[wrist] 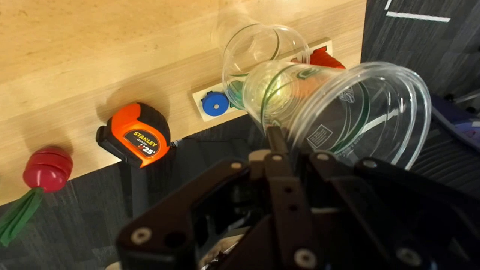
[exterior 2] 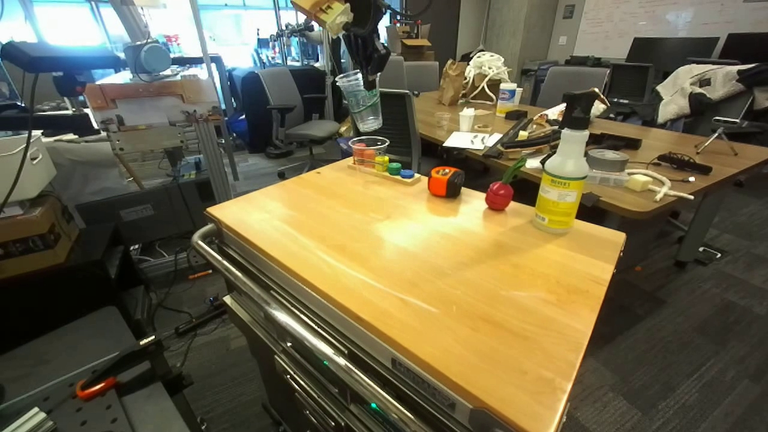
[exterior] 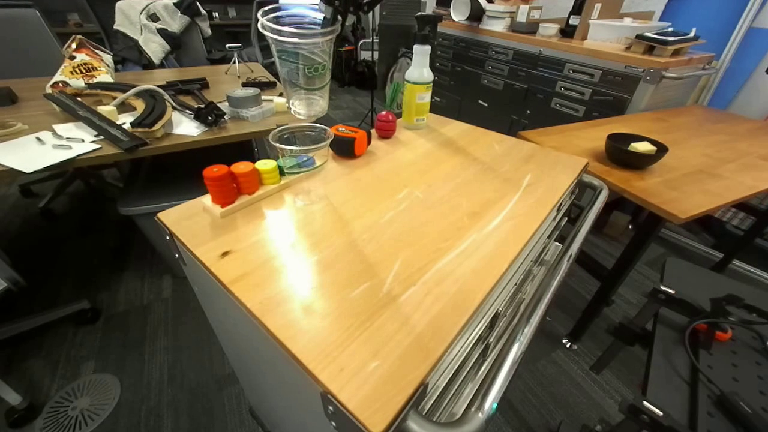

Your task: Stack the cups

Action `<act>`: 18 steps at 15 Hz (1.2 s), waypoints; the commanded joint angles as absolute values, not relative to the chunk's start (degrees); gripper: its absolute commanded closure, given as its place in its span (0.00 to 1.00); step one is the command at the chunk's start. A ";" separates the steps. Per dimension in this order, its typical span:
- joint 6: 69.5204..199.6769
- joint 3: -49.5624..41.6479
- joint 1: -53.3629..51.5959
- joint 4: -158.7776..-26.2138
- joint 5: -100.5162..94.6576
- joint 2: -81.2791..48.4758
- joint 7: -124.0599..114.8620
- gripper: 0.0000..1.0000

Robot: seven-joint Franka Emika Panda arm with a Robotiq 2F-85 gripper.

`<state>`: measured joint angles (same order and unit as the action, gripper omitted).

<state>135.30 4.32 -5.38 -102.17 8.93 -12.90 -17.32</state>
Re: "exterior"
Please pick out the wooden block stack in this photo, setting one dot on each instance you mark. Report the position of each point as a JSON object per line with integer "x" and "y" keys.
{"x": 661, "y": 42}

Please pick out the orange black tape measure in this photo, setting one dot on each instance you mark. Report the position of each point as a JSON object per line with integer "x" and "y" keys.
{"x": 350, "y": 142}

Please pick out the blue toy cylinder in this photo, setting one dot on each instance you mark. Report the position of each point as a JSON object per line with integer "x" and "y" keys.
{"x": 305, "y": 162}

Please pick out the clear glass bowl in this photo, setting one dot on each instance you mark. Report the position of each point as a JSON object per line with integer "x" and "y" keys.
{"x": 302, "y": 148}

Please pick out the green toy cylinder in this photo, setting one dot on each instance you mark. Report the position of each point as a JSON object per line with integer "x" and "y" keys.
{"x": 286, "y": 167}

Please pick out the yellow toy cylinder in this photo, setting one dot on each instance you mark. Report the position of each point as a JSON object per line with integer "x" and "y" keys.
{"x": 267, "y": 171}

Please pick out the white spray bottle yellow label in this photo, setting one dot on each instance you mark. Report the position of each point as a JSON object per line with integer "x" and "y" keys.
{"x": 417, "y": 93}

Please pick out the green plastic bottle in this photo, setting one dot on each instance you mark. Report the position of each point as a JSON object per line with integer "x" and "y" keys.
{"x": 395, "y": 87}

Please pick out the orange toy cylinder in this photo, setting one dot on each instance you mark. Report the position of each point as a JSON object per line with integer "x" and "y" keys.
{"x": 247, "y": 176}

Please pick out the wooden stacking toy base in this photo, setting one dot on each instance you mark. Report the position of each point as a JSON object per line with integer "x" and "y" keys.
{"x": 242, "y": 203}

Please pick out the red toy cylinder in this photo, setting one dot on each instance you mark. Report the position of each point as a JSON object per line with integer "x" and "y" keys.
{"x": 219, "y": 185}

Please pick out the black remote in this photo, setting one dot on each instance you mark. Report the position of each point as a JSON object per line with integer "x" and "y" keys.
{"x": 257, "y": 82}

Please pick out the grey tool cart cabinet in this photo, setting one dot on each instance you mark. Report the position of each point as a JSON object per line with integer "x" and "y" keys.
{"x": 231, "y": 351}

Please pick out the dark flat file cabinet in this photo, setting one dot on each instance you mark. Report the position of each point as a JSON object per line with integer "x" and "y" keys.
{"x": 543, "y": 86}

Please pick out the white round container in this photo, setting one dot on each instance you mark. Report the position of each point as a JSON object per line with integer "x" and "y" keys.
{"x": 466, "y": 10}

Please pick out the black handheld tool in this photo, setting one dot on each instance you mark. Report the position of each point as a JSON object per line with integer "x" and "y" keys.
{"x": 194, "y": 94}

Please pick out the black bowl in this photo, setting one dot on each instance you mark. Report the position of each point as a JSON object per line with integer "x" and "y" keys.
{"x": 627, "y": 155}

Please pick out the black white curved headband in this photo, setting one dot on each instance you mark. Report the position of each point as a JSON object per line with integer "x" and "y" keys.
{"x": 148, "y": 108}

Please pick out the pale yellow food piece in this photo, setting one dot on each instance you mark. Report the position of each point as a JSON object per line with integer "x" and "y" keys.
{"x": 643, "y": 148}

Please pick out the dark bottle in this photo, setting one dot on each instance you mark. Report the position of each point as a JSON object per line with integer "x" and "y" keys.
{"x": 571, "y": 20}

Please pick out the white tray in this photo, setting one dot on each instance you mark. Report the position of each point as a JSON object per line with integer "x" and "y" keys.
{"x": 616, "y": 30}

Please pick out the white clothes pile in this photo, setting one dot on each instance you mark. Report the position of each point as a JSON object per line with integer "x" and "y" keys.
{"x": 152, "y": 26}

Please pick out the long black bar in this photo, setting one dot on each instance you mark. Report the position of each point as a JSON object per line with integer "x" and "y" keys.
{"x": 94, "y": 120}

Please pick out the snack chip bag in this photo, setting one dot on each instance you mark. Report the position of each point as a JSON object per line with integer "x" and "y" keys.
{"x": 81, "y": 63}

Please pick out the white paper sheets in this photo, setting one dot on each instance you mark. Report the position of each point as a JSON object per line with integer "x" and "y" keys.
{"x": 44, "y": 149}

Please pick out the grey round floor base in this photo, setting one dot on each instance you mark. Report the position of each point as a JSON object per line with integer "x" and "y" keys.
{"x": 81, "y": 404}

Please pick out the blue panel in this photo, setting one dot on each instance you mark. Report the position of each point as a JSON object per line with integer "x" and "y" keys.
{"x": 704, "y": 33}

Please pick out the grey office chair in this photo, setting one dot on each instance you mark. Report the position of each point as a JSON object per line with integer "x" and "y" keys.
{"x": 26, "y": 39}

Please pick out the grey duct tape roll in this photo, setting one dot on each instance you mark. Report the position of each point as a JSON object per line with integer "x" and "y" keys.
{"x": 244, "y": 99}

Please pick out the black desk leg frame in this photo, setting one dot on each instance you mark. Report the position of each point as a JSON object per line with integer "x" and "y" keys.
{"x": 625, "y": 266}

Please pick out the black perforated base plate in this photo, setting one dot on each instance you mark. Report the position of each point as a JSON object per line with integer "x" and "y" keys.
{"x": 704, "y": 362}

